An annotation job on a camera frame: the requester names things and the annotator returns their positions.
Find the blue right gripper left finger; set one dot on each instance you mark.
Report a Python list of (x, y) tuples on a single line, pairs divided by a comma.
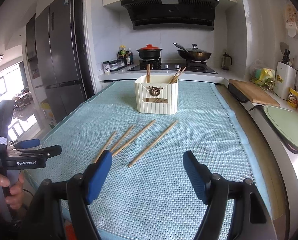
[(96, 174)]

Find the clear spice container rack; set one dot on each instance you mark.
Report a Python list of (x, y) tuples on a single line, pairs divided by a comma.
[(117, 64)]

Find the black range hood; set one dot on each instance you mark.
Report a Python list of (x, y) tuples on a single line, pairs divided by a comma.
[(198, 14)]

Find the white spice jar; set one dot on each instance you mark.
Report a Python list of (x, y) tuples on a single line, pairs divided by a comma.
[(106, 67)]

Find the black wok with glass lid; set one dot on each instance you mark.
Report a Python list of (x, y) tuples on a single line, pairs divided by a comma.
[(193, 53)]

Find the wooden cutting board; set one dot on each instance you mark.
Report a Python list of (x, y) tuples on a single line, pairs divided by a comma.
[(246, 91)]

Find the black gas stove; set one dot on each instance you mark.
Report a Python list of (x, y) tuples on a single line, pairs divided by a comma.
[(191, 66)]

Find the black pot with red lid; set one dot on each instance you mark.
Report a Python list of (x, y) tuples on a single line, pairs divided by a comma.
[(149, 52)]

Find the yellow snack packet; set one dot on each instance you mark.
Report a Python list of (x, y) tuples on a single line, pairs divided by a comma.
[(292, 98)]

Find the white knife block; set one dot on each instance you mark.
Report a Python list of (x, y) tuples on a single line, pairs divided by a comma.
[(285, 76)]

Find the yellow cardboard box on floor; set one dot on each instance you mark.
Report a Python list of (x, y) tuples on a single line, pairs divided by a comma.
[(45, 106)]

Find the light green cutting board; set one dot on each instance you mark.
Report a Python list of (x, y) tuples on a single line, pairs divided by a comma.
[(285, 123)]

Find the dark french press jug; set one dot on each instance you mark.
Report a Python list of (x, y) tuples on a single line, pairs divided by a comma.
[(226, 61)]

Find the light blue woven table mat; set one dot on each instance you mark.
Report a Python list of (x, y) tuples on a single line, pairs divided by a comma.
[(154, 198)]

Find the grey double door refrigerator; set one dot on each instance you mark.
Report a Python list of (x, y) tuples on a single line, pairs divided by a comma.
[(57, 58)]

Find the sauce bottles group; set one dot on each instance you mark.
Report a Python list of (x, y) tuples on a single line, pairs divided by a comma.
[(126, 54)]

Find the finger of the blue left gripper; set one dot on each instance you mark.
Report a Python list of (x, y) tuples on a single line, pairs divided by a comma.
[(25, 144)]

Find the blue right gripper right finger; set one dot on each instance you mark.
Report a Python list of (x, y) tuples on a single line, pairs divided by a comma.
[(199, 176)]

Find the yellow green plastic bag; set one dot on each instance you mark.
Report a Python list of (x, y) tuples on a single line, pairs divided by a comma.
[(262, 76)]

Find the cream ribbed utensil holder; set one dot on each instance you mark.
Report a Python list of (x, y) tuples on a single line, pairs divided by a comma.
[(158, 96)]

